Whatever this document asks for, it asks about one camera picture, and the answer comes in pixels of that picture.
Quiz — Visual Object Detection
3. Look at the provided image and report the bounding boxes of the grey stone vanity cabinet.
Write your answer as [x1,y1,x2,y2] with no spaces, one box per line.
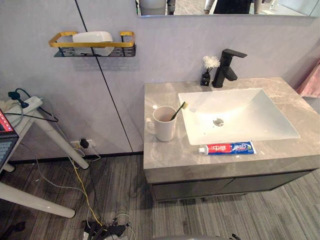
[143,76,320,202]

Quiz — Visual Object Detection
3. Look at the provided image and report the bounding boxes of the dark green plug with cable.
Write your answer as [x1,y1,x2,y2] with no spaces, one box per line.
[7,88,60,123]

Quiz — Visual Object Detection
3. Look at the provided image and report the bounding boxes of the wall mirror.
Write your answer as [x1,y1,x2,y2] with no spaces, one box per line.
[135,0,320,18]

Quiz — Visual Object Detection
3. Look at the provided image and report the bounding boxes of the white mug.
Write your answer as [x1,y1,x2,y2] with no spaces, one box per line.
[145,105,178,143]

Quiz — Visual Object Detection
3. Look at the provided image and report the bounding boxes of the white wall outlet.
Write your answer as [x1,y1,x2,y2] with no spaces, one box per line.
[70,139,97,149]

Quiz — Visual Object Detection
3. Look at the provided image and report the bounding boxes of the white table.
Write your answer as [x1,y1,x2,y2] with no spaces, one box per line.
[0,98,90,218]

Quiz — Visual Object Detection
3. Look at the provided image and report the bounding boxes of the green and yellow toothbrush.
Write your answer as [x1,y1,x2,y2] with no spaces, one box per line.
[170,100,188,122]

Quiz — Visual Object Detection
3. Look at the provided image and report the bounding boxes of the black device with cables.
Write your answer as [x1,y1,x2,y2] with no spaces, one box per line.
[83,212,137,240]

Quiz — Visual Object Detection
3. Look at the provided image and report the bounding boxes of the gold and black wall shelf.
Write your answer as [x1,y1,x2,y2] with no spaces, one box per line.
[48,30,137,59]

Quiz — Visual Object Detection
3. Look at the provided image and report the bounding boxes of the laptop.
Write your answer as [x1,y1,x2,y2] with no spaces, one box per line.
[0,108,20,173]

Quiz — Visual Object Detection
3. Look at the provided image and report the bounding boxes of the white sink basin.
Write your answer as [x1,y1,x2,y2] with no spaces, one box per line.
[177,88,301,146]

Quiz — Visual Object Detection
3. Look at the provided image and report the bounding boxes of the black bottle with white flower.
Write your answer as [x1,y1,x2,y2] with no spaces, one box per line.
[199,55,221,87]

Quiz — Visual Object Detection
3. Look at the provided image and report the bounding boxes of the white power strip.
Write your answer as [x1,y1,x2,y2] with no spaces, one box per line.
[19,96,44,110]

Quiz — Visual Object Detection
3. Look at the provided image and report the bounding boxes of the red and blue toothpaste tube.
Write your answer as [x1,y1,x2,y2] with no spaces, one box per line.
[197,140,257,156]

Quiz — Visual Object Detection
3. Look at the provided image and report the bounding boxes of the yellow cable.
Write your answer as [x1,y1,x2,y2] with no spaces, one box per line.
[70,147,104,227]

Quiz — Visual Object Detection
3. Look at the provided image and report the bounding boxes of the pink towel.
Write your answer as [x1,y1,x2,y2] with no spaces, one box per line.
[296,59,320,99]

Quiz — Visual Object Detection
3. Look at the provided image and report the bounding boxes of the black faucet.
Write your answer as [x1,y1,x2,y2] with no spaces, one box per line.
[211,48,248,89]

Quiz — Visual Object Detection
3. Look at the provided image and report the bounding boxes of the white soap box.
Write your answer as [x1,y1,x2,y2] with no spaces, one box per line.
[72,30,115,56]

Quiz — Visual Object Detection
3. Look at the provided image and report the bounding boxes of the grey cable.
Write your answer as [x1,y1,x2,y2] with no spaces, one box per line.
[34,157,89,201]

